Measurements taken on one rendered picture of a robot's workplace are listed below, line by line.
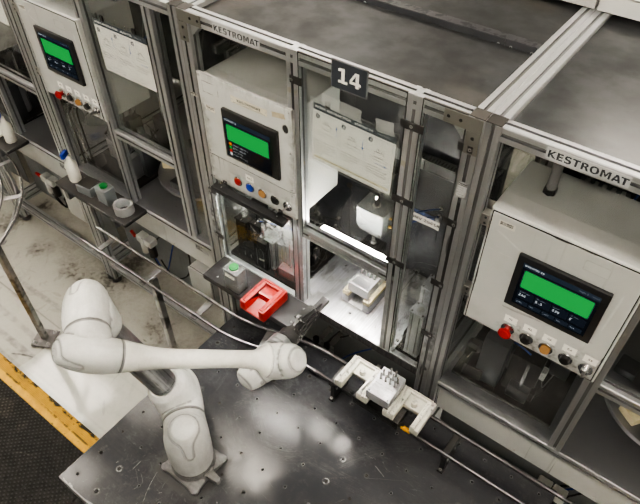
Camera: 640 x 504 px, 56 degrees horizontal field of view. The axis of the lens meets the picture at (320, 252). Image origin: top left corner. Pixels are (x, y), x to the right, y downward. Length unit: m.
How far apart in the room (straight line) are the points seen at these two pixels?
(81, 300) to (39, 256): 2.49
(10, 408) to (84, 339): 1.87
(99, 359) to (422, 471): 1.26
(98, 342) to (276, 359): 0.51
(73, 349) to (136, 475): 0.81
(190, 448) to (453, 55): 1.53
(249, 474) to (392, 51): 1.57
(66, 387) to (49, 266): 0.98
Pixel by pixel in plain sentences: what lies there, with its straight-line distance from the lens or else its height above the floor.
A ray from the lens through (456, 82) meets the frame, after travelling 1.75.
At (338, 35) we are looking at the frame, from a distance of 1.96.
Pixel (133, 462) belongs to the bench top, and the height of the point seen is 0.68.
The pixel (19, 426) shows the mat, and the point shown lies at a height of 0.01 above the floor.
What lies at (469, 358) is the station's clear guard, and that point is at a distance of 2.19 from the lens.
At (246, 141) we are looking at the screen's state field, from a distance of 2.12.
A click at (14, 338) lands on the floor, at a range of 3.97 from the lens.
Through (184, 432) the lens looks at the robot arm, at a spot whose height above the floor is 0.95.
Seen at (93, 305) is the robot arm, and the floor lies 1.48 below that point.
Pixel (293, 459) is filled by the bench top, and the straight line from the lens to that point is 2.42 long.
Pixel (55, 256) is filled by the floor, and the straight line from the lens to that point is 4.35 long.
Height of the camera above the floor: 2.86
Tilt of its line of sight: 45 degrees down
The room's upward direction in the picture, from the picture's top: straight up
